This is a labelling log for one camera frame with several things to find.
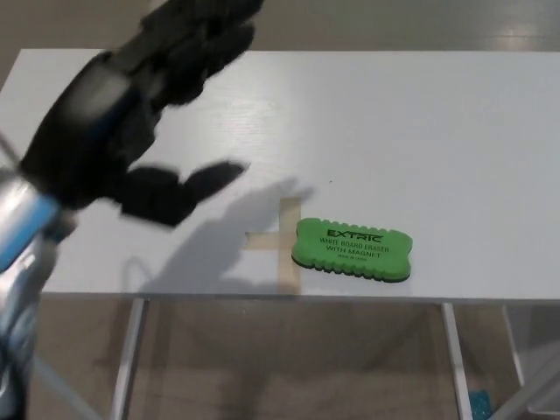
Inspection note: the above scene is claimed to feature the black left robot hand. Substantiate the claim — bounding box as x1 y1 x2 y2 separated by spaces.
18 0 269 228

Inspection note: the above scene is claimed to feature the green whiteboard eraser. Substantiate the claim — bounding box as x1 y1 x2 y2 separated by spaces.
290 216 415 282

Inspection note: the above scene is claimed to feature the short beige tape strip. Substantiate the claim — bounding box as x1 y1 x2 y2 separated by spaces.
245 231 296 253

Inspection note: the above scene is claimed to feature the white metal table leg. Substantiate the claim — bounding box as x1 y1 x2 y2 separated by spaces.
502 304 527 387
108 298 148 420
441 302 472 420

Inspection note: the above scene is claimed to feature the teal patterned object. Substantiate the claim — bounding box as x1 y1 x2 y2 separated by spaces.
468 388 493 420

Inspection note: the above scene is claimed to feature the grey metal stand frame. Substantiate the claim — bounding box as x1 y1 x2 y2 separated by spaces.
491 348 560 420
25 353 95 420

